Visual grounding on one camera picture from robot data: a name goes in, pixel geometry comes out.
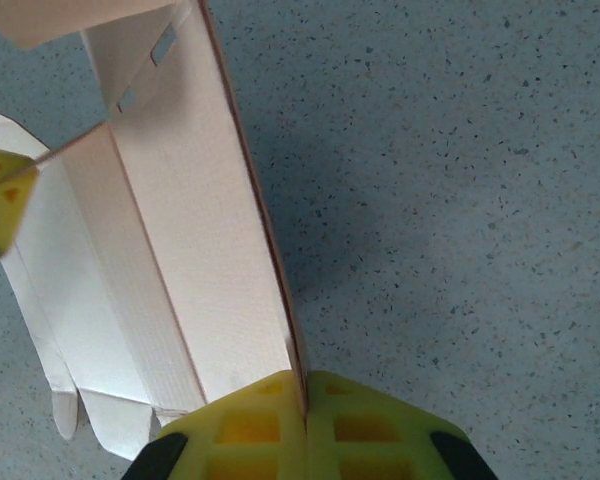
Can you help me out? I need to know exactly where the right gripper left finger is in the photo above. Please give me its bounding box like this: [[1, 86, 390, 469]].
[[123, 369, 307, 480]]

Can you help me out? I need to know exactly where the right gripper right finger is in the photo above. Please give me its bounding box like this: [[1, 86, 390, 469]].
[[304, 369, 499, 480]]

